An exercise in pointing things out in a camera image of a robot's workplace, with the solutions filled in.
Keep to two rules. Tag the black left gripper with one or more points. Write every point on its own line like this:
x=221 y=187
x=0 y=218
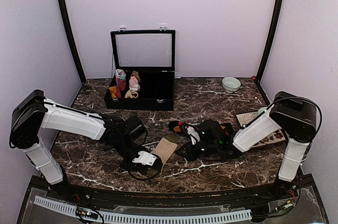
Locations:
x=137 y=167

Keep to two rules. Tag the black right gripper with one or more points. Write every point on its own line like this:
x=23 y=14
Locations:
x=190 y=155

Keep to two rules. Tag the striped beige maroon sock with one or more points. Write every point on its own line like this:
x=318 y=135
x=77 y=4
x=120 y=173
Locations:
x=165 y=148

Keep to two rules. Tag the black argyle orange red sock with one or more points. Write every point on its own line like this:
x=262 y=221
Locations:
x=180 y=127

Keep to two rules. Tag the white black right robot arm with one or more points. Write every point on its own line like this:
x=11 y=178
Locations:
x=298 y=119

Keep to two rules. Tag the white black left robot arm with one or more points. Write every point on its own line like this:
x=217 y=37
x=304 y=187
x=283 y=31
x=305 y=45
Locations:
x=36 y=112

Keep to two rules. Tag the square floral plate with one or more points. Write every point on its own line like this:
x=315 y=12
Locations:
x=273 y=138

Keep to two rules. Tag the beige rolled sock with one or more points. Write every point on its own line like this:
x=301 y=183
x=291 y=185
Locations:
x=131 y=94

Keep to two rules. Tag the pale green bowl on plate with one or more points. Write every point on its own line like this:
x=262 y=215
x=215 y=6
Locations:
x=261 y=110

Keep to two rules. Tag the pale green bowl at back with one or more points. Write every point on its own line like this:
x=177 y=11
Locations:
x=231 y=84

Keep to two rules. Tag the orange rolled sock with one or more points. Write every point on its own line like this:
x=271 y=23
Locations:
x=113 y=91

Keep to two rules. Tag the pink white rolled sock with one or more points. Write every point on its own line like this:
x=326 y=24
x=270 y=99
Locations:
x=134 y=84

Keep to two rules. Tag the magenta rolled sock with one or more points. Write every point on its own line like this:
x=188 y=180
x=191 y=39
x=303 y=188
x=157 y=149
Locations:
x=120 y=87

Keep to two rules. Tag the multicolour rolled sock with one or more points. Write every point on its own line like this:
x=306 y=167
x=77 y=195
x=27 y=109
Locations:
x=120 y=75

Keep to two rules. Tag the brown rolled sock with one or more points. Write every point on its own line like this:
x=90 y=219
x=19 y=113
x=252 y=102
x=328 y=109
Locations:
x=136 y=75

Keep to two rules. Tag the small circuit board left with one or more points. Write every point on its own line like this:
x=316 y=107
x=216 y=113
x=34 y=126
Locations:
x=86 y=214

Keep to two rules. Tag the small circuit board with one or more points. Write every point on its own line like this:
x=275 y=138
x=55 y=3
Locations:
x=286 y=205
x=86 y=214

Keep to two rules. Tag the small circuit board right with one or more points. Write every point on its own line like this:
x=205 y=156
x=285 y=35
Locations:
x=286 y=205

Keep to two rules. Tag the black box with glass lid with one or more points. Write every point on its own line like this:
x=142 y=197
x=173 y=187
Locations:
x=152 y=54

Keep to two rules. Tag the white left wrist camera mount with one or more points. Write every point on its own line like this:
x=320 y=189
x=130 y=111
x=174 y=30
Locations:
x=145 y=158

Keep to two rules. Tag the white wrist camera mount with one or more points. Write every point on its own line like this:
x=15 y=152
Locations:
x=193 y=133
x=145 y=158

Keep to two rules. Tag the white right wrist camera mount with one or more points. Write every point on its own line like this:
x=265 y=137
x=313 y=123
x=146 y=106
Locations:
x=193 y=133

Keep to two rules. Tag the white slotted cable duct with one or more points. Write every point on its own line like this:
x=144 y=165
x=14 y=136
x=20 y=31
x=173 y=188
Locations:
x=113 y=217

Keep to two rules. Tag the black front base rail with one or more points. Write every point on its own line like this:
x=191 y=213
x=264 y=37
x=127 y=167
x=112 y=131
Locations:
x=102 y=198

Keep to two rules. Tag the black right frame post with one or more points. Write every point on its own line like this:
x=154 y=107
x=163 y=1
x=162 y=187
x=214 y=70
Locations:
x=269 y=41

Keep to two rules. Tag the black frame post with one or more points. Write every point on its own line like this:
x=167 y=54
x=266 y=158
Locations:
x=71 y=41
x=269 y=41

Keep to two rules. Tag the black left frame post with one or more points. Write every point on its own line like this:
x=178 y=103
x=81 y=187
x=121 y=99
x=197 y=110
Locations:
x=71 y=41

